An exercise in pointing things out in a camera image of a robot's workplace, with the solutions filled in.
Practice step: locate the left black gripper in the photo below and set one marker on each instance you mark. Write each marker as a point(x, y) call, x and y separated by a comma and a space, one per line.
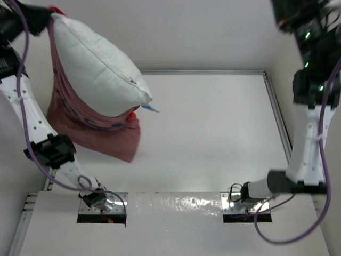
point(34, 16)

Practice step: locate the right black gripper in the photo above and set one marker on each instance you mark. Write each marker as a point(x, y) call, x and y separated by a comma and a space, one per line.
point(288, 12)

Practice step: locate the white pillow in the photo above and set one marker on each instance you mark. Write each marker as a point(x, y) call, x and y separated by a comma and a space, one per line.
point(101, 75)

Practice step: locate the red patterned pillowcase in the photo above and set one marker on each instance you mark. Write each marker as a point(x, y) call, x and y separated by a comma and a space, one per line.
point(118, 137)

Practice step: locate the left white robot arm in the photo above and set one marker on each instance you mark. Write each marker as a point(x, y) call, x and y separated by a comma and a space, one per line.
point(52, 153)

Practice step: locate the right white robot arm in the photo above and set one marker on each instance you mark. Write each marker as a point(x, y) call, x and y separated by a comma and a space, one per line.
point(316, 89)

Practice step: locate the white front cover board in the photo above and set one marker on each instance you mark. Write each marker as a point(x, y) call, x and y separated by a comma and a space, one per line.
point(167, 224)

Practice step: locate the aluminium table frame rail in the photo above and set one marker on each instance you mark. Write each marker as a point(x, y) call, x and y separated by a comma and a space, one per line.
point(210, 130)

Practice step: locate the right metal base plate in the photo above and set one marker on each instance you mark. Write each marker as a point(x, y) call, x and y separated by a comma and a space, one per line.
point(231, 204)

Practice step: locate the metal base plate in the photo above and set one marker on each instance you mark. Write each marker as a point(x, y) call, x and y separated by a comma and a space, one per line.
point(112, 205)
point(231, 204)

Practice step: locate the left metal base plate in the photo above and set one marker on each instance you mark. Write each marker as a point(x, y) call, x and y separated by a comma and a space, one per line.
point(112, 205)

